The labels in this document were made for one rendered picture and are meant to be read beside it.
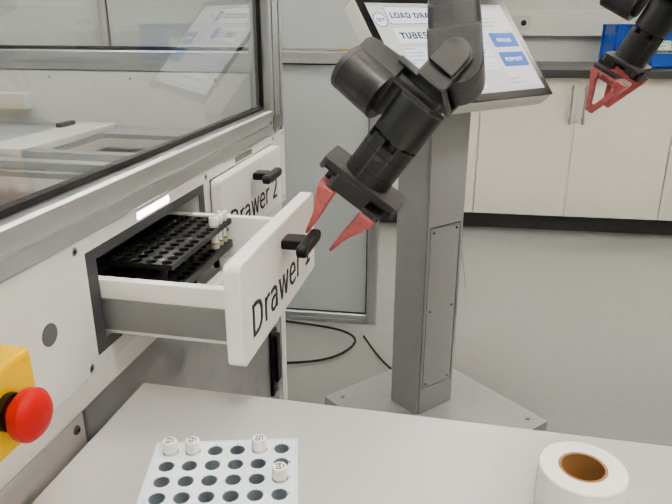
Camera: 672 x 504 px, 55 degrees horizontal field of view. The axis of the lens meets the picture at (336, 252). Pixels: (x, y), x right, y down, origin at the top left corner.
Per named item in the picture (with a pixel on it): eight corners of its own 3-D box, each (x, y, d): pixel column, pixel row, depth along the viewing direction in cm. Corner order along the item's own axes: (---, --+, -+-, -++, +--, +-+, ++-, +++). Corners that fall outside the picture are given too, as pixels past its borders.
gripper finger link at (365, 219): (305, 216, 81) (348, 157, 77) (351, 250, 81) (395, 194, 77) (289, 233, 74) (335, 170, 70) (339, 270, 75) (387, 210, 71)
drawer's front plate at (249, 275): (314, 266, 91) (313, 191, 87) (244, 369, 64) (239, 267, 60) (302, 265, 91) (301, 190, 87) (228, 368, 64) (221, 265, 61)
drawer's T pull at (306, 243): (321, 238, 77) (321, 227, 77) (305, 260, 70) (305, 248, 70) (292, 236, 78) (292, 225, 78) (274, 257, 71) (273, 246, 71)
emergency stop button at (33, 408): (62, 423, 49) (54, 378, 48) (28, 456, 46) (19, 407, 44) (27, 418, 50) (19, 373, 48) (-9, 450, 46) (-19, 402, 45)
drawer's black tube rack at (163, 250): (233, 263, 87) (231, 218, 85) (177, 319, 71) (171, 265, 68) (85, 252, 91) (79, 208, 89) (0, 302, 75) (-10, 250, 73)
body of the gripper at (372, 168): (329, 156, 77) (364, 106, 74) (396, 208, 77) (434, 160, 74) (315, 168, 71) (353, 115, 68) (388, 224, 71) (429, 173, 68)
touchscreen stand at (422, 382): (546, 429, 191) (593, 75, 156) (438, 492, 165) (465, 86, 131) (427, 361, 228) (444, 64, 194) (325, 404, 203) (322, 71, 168)
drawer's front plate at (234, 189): (281, 202, 122) (279, 145, 119) (225, 253, 96) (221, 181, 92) (272, 202, 123) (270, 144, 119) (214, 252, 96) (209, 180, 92)
